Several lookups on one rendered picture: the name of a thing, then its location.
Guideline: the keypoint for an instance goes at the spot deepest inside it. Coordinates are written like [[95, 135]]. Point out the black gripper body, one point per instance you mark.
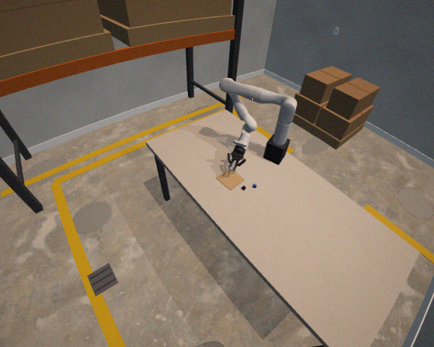
[[239, 151]]

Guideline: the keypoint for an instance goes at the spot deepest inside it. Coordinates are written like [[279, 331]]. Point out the tan flat mat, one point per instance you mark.
[[230, 179]]

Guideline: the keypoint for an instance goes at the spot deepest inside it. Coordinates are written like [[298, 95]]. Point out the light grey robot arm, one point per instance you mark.
[[288, 107]]

